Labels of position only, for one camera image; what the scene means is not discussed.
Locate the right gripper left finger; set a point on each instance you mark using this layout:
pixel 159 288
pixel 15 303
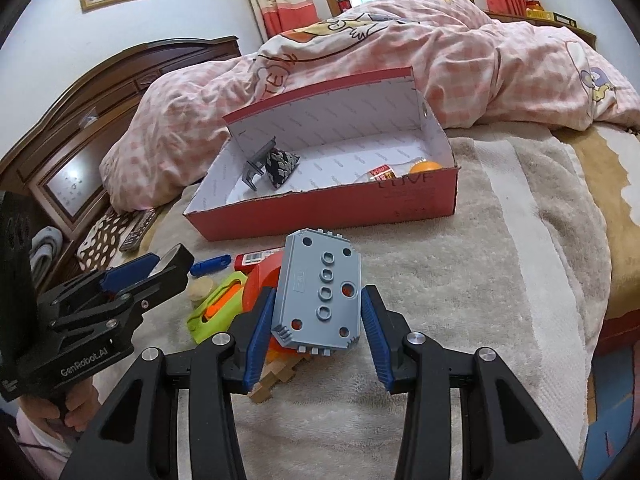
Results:
pixel 173 412

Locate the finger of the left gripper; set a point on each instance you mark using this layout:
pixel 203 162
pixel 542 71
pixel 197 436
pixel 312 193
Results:
pixel 167 279
pixel 129 273

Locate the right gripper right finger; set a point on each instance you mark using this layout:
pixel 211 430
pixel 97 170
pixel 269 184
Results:
pixel 504 433

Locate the blue plastic cylinder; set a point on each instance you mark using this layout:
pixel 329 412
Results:
pixel 210 266

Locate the red labelled small box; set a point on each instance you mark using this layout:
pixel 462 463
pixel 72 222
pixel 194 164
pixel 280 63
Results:
pixel 246 261

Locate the orange plastic funnel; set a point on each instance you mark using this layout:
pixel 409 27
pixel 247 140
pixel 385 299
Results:
pixel 266 274

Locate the dark transparent plastic tray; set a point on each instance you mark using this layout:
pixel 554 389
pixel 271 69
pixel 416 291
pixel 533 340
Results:
pixel 256 163

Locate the grey perforated plastic block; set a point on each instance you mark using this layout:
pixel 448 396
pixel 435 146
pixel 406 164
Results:
pixel 317 307

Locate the orange ball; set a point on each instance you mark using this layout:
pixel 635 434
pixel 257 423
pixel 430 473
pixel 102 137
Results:
pixel 424 165

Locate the person's left hand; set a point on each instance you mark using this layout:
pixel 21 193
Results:
pixel 82 403

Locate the black remote control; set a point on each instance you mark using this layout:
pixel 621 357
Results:
pixel 133 240

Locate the wooden notched block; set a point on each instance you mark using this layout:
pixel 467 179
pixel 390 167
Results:
pixel 279 367

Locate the dark wooden headboard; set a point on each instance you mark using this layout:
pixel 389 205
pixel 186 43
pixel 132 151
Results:
pixel 56 163

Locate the black patterned pyramid puzzle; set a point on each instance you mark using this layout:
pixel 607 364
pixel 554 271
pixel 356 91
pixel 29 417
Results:
pixel 279 166

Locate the red cardboard shoe box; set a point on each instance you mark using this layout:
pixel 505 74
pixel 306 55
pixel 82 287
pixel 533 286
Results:
pixel 339 129

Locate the small clear plastic bottle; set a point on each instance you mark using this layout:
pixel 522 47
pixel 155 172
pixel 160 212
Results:
pixel 385 172

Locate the sheep pattern bed sheet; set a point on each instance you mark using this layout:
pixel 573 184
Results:
pixel 615 199

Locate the pink checked duvet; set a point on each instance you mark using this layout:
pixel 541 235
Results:
pixel 470 68

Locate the yellow box on cabinet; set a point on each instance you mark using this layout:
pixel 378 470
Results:
pixel 535 10

